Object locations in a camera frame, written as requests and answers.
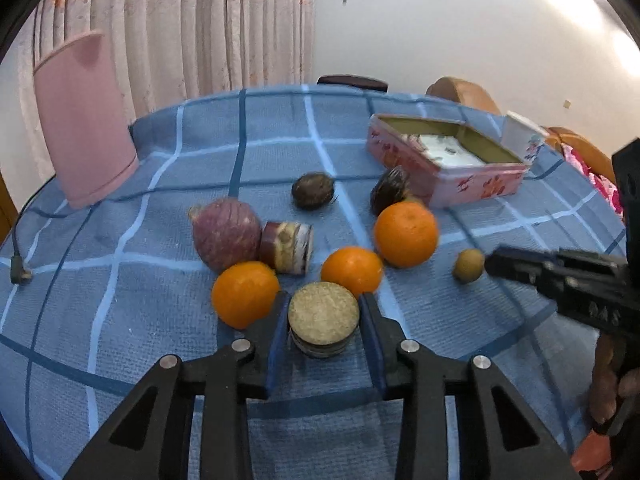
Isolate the round tan cut fruit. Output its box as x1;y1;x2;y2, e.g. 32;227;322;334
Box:
288;282;360;359

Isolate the beige floral curtain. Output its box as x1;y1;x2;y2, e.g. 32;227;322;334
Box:
16;0;314;180

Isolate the pink floral cushion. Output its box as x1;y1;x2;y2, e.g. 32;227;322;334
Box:
561;143;624;218

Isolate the dark brown round fruit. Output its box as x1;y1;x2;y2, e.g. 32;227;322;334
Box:
291;172;334;210

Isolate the brown leather armchair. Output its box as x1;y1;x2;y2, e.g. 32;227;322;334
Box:
426;76;501;115

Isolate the white packet in tin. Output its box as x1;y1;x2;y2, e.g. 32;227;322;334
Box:
405;133;485;168

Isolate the white paper cup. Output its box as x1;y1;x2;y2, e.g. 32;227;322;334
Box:
501;110;548;166

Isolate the blue plaid tablecloth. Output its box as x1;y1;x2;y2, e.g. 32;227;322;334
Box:
1;86;625;479

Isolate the pink cylindrical bin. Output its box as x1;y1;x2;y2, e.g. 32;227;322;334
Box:
34;30;139;209

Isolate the black cable with plug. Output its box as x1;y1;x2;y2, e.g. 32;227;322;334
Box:
8;186;51;286

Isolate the dark spiky fruit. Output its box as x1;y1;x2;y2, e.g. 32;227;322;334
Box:
370;166;411;216

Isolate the dark round stool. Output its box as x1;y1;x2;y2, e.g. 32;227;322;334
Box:
317;74;388;93

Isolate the brown leather sofa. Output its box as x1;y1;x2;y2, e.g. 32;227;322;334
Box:
546;127;616;184

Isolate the large orange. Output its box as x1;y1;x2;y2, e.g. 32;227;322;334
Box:
373;202;439;269

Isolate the purple round vegetable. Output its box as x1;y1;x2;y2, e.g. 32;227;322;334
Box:
188;197;262;274

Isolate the right hand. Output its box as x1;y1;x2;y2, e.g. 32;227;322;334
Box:
589;334;639;425

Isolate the small tan kiwi fruit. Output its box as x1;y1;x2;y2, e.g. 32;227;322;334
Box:
452;248;485;284

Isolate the pink metal tin box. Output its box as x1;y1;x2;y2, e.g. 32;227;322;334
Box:
367;114;528;208

